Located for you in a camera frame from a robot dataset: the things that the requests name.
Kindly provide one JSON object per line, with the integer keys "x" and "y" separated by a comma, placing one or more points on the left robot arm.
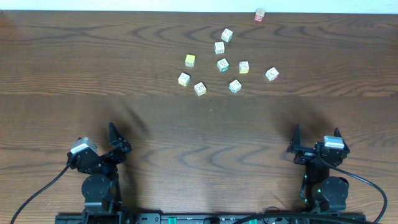
{"x": 101, "y": 189}

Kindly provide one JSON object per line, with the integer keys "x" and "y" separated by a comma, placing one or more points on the yellow sided acorn block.
{"x": 200, "y": 89}

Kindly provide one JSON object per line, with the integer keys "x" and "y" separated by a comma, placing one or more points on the white block red sides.
{"x": 272, "y": 74}

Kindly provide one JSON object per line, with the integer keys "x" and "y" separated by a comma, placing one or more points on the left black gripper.
{"x": 120, "y": 149}

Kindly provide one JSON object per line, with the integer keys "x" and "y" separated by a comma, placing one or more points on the white block green picture top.
{"x": 227, "y": 35}

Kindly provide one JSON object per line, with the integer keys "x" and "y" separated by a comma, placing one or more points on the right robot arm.
{"x": 322, "y": 192}

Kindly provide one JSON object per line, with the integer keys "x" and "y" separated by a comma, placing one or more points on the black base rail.
{"x": 156, "y": 218}

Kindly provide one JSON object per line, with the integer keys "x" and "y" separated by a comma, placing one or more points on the yellow sided X block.
{"x": 184, "y": 79}

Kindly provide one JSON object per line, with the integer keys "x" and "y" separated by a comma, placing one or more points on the white block green side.
{"x": 223, "y": 65}

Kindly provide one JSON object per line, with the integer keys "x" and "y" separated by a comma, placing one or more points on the red block at table edge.
{"x": 259, "y": 15}

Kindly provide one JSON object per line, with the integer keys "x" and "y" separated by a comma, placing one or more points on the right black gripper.
{"x": 306, "y": 154}

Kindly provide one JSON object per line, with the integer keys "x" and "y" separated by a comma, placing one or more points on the green sided picture block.
{"x": 235, "y": 86}

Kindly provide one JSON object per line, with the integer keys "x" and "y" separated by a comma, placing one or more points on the white block red picture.
{"x": 219, "y": 47}

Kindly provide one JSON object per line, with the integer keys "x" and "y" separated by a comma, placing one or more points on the yellow sided picture block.
{"x": 243, "y": 67}

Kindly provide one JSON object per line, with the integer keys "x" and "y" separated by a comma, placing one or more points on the plain yellow block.
{"x": 190, "y": 60}

